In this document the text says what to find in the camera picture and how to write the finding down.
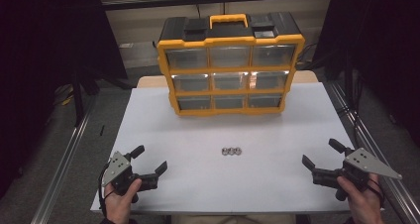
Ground person's left hand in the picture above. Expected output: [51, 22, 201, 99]
[103, 178, 144, 224]

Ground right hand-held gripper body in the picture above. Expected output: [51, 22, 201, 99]
[311, 147, 403, 202]

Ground yellow floor cable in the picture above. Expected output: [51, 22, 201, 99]
[53, 84, 75, 107]

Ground black curtain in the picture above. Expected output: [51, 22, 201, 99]
[312, 0, 420, 148]
[0, 0, 129, 198]

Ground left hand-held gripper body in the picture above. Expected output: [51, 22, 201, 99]
[101, 151, 159, 204]

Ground black floor cables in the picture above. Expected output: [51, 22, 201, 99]
[295, 42, 319, 70]

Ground person's right hand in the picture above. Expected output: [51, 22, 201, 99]
[336, 173, 386, 224]

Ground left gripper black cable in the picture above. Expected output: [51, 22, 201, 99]
[97, 163, 117, 218]

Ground black metal stand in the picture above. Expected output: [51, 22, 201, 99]
[71, 66, 133, 128]

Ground aluminium floor rail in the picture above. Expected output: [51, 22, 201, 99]
[30, 96, 97, 224]
[325, 81, 420, 224]

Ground grid of clear drawers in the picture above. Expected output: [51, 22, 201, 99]
[164, 44, 297, 111]

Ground yellow black organizer cabinet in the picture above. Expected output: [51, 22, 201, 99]
[157, 12, 306, 118]

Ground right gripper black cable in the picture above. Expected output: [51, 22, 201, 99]
[361, 177, 386, 208]

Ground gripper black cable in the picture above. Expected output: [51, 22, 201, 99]
[97, 163, 117, 218]
[361, 177, 386, 208]

